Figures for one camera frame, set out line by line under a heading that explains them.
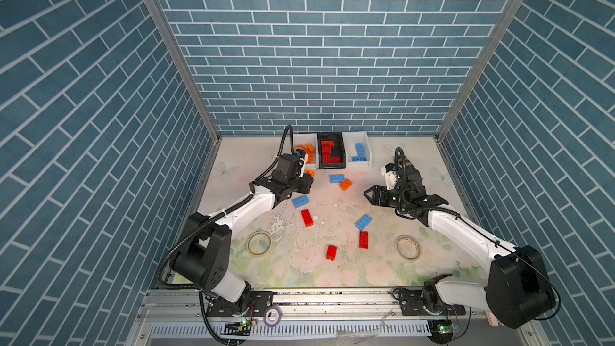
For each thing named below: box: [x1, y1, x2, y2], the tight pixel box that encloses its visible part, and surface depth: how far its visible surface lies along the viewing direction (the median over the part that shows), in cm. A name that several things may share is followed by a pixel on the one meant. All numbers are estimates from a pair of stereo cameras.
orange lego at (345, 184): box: [338, 178, 353, 191], surface depth 104 cm
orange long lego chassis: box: [295, 143, 316, 164], surface depth 116 cm
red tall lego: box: [301, 209, 314, 228], surface depth 93 cm
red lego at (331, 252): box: [325, 244, 338, 262], surface depth 84 cm
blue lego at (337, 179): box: [329, 173, 346, 184], surface depth 107 cm
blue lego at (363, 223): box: [355, 213, 374, 231], surface depth 93 cm
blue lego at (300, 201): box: [291, 194, 310, 209], surface depth 98 cm
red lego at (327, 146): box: [321, 140, 342, 164], surface depth 116 cm
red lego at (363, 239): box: [358, 230, 370, 250], surface depth 88 cm
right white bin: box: [341, 131, 374, 168], surface depth 114 cm
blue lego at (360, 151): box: [352, 142, 367, 161], surface depth 117 cm
